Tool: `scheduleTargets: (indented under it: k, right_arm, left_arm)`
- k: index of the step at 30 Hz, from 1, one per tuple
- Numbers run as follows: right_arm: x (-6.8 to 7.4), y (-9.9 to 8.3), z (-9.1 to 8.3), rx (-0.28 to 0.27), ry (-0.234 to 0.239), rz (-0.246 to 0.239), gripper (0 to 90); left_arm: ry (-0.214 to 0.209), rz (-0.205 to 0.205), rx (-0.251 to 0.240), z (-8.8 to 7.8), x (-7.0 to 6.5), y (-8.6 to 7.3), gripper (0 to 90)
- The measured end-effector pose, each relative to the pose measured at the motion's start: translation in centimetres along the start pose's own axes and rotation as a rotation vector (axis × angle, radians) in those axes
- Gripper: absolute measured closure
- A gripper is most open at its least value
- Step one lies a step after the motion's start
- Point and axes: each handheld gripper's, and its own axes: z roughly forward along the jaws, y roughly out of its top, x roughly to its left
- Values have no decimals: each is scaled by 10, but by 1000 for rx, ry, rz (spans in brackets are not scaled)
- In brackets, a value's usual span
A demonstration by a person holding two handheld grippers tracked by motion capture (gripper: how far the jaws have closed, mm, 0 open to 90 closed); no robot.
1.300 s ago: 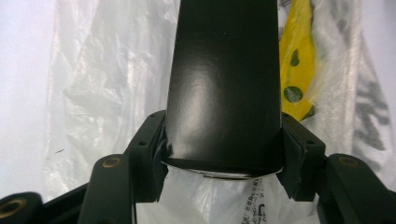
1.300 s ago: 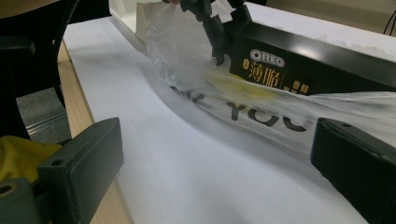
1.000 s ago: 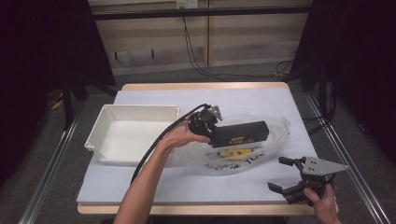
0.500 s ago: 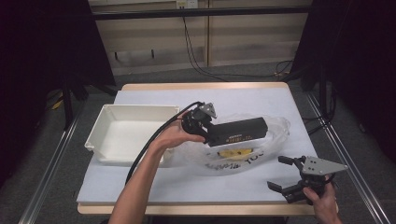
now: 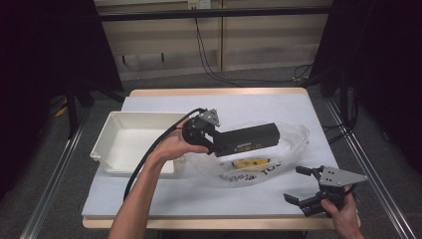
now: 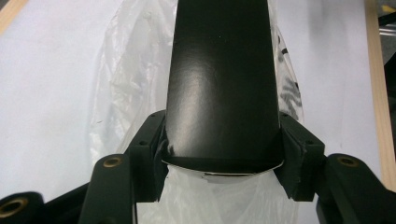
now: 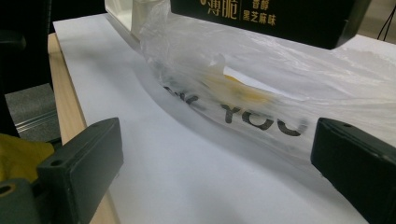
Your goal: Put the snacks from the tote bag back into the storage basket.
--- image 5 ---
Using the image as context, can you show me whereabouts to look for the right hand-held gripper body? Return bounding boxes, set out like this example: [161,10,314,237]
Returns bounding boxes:
[300,164,369,218]

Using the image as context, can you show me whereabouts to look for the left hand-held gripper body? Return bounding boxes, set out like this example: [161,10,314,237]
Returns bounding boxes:
[181,108,222,147]

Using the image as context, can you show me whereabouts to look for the clear plastic bag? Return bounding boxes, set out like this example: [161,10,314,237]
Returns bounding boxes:
[185,120,312,189]

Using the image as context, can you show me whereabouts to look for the black rectangular box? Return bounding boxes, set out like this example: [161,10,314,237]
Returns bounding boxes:
[212,121,282,158]

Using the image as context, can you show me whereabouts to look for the white plastic tray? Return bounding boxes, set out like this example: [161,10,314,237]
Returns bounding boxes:
[90,111,189,176]

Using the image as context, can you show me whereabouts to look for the person's left hand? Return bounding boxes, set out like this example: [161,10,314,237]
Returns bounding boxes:
[148,119,211,167]

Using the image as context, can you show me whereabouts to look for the person's right hand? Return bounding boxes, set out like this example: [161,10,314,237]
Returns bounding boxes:
[319,186,362,232]

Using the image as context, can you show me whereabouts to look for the white table mat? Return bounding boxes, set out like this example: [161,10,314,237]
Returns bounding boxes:
[81,93,340,219]

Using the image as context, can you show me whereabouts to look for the black horizontal bar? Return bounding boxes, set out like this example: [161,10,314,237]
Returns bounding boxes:
[99,5,332,23]

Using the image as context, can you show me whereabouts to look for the dark curtain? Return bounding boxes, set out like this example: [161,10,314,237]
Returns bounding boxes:
[0,0,124,200]
[312,0,422,173]

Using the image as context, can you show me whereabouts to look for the black metal stand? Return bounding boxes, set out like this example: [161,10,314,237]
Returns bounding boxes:
[64,78,125,140]

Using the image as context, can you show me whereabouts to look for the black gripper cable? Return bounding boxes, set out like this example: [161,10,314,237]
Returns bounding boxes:
[122,107,209,202]

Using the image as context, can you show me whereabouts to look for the metal floor rail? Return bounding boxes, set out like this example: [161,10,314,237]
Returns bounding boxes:
[19,109,92,239]
[323,98,417,239]

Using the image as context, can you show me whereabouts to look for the black floor cables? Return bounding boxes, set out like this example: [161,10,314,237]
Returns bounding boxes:
[321,88,360,144]

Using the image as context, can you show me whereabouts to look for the black hanging cable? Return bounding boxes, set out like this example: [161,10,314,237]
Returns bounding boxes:
[193,18,315,89]

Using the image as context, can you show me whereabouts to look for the white wall socket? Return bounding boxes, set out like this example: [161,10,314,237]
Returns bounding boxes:
[187,0,213,10]

